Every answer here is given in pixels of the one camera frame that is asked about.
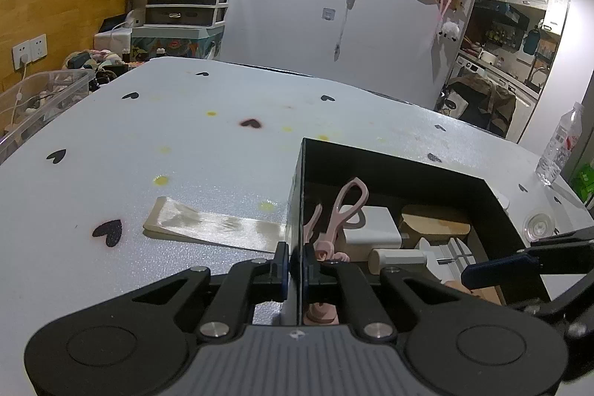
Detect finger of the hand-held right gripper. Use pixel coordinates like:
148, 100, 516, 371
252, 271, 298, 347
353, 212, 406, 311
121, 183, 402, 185
461, 227, 594, 291
513, 273, 594, 383

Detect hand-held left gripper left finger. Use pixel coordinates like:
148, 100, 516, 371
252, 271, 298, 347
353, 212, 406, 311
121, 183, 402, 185
131, 242, 291, 342

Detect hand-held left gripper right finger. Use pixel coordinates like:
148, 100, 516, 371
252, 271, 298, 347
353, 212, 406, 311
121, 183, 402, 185
301, 259, 460, 342

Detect pink scissors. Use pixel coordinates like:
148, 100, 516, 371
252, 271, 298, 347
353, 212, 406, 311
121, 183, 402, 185
304, 177, 370, 325

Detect wooden block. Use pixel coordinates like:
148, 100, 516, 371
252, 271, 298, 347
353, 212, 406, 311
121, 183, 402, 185
400, 205, 471, 249

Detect white rectangular block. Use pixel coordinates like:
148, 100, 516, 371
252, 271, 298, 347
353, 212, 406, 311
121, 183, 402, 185
343, 206, 402, 260

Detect white cylindrical tube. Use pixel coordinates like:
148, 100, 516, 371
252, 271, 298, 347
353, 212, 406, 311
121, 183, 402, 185
369, 248, 428, 274

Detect black cardboard box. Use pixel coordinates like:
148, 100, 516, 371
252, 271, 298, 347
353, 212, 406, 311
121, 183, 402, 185
285, 137, 555, 327

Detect clear round lid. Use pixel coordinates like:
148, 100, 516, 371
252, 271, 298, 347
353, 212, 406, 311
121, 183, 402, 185
522, 213, 557, 242

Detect shiny beige flat strip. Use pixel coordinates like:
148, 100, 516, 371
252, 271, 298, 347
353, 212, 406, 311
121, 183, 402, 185
141, 196, 289, 255

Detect green package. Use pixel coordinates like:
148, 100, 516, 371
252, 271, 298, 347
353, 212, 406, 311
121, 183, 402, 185
575, 164, 594, 209

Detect clear water bottle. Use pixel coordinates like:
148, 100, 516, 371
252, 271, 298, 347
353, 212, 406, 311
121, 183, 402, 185
536, 101, 584, 187

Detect chair with brown garment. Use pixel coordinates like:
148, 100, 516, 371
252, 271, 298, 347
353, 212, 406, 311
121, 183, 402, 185
438, 75, 517, 138

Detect white washing machine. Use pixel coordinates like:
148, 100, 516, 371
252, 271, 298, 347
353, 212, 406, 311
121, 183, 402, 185
455, 53, 488, 78

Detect teal hanging bag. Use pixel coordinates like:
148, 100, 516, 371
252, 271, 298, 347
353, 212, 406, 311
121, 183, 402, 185
523, 25, 542, 54

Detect patterned cabinet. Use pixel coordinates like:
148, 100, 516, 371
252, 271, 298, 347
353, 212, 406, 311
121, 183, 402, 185
131, 25, 226, 62

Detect pink ribbon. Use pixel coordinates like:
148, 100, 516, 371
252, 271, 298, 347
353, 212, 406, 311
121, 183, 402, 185
436, 0, 465, 36

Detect white carton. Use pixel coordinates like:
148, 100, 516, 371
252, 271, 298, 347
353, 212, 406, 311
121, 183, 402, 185
94, 29, 133, 63

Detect pile of clothes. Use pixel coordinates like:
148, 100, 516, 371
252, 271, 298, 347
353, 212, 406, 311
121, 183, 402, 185
62, 49, 129, 75

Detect clear plastic storage bin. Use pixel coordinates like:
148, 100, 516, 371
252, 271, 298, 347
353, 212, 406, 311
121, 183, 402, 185
0, 70, 96, 165

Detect white charger cable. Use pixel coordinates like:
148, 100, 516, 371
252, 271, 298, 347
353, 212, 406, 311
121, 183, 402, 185
10, 57, 29, 125

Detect white wall socket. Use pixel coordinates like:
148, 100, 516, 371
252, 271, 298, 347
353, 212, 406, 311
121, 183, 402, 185
29, 33, 48, 61
12, 40, 32, 70

